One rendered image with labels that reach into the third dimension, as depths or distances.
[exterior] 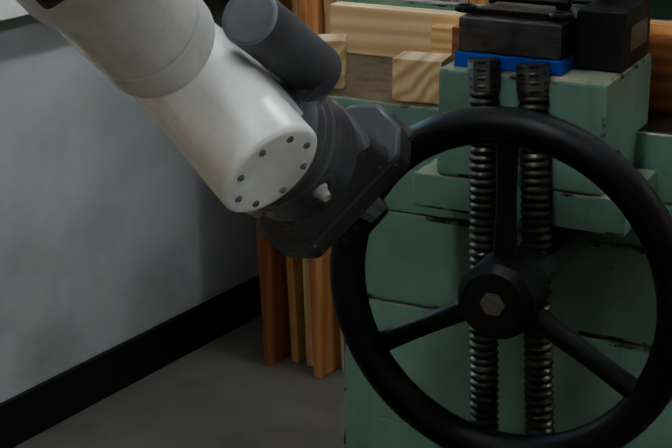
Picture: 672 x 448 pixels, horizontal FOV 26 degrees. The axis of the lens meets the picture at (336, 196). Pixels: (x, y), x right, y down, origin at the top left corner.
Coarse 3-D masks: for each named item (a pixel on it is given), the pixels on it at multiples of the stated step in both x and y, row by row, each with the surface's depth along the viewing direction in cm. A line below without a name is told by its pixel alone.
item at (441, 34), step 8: (440, 24) 144; (448, 24) 144; (432, 32) 143; (440, 32) 143; (448, 32) 142; (432, 40) 143; (440, 40) 143; (448, 40) 142; (432, 48) 143; (440, 48) 143; (448, 48) 143
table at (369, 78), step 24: (360, 72) 141; (384, 72) 141; (336, 96) 132; (360, 96) 132; (384, 96) 132; (408, 120) 129; (648, 120) 124; (648, 144) 120; (432, 168) 121; (648, 168) 121; (432, 192) 120; (456, 192) 119; (552, 192) 115; (552, 216) 115; (576, 216) 115; (600, 216) 114; (624, 216) 113
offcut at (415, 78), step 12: (396, 60) 129; (408, 60) 129; (420, 60) 129; (432, 60) 129; (444, 60) 129; (396, 72) 130; (408, 72) 129; (420, 72) 129; (432, 72) 129; (396, 84) 130; (408, 84) 130; (420, 84) 129; (432, 84) 129; (396, 96) 130; (408, 96) 130; (420, 96) 130; (432, 96) 129
